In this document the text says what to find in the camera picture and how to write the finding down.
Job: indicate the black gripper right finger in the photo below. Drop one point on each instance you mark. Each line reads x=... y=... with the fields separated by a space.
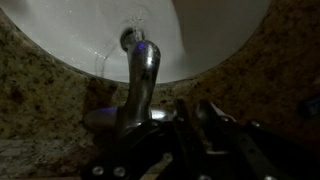
x=253 y=153

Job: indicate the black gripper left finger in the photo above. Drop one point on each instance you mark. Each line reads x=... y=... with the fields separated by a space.
x=146 y=153

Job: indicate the chrome faucet body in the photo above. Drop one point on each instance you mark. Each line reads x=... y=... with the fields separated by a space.
x=141 y=73

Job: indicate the white round sink basin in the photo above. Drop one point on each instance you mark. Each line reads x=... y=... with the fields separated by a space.
x=66 y=30

